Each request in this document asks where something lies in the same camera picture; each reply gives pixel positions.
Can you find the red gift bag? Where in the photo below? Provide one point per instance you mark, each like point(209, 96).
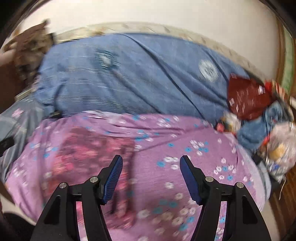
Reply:
point(275, 87)

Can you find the red plastic bag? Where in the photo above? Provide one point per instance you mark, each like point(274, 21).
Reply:
point(247, 99)

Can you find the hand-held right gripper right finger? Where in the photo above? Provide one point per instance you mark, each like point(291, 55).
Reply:
point(190, 180)

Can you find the brown sofa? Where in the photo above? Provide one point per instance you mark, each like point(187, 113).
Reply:
point(9, 78)

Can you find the blue clothes pile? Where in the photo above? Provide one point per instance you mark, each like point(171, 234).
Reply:
point(252, 132)

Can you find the grey striped sheet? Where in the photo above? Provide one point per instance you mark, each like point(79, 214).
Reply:
point(20, 129)

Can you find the wooden window frame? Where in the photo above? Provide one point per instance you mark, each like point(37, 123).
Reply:
point(286, 58)

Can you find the white plastic bag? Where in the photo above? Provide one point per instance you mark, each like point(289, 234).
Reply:
point(279, 148)

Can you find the blue plaid quilt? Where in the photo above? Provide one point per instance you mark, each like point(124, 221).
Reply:
point(138, 81)

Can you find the purple floral blanket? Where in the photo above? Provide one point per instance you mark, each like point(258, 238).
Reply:
point(161, 139)

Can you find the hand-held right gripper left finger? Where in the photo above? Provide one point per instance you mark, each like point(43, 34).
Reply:
point(112, 180)

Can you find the maroon floral shirt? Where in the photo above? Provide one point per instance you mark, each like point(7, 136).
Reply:
point(85, 153)

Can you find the brown floral cloth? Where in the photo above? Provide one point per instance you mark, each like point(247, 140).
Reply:
point(30, 51)

